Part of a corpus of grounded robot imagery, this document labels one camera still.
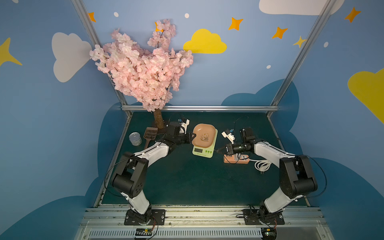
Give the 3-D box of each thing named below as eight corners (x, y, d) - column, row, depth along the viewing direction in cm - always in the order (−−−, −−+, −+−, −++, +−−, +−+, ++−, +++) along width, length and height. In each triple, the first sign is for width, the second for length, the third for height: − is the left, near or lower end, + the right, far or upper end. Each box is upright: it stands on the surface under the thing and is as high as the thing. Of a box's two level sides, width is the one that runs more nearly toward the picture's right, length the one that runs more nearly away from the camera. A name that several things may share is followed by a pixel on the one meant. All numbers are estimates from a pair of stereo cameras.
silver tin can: (129, 145, 102) (127, 142, 98) (132, 135, 107) (130, 132, 104) (140, 145, 102) (139, 142, 98) (143, 135, 107) (141, 132, 104)
